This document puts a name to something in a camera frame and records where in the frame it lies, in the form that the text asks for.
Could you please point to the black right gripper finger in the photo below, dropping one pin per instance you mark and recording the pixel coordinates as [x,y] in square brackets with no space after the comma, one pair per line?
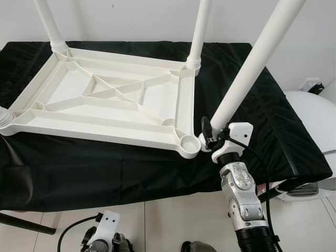
[207,132]

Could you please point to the white ribbed plastic table top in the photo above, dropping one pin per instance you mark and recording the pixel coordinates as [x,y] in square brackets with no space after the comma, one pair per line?
[63,86]

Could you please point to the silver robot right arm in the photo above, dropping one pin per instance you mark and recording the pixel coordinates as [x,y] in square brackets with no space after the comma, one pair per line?
[241,199]

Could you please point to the black metal bench leg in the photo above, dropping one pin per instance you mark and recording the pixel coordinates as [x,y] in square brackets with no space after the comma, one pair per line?
[26,223]
[273,194]

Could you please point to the black quilted bench cover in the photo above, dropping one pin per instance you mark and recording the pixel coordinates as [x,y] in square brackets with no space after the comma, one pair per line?
[131,178]

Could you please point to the silver robot right leg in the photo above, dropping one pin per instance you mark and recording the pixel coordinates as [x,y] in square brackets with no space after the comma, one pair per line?
[199,247]

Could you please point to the silver robot leg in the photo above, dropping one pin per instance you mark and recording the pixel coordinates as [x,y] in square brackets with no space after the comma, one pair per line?
[199,247]
[122,244]

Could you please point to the silver robot left leg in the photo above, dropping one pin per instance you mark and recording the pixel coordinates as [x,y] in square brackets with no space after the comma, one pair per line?
[122,244]

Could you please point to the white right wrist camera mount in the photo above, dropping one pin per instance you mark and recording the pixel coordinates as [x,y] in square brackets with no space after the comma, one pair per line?
[239,134]

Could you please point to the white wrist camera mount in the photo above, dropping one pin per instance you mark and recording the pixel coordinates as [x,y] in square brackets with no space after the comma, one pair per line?
[107,224]
[239,134]

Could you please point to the wall socket with black plug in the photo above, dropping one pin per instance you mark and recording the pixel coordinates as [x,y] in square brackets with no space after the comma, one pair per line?
[316,86]

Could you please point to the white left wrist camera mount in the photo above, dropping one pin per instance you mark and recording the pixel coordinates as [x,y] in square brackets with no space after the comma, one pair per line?
[107,224]

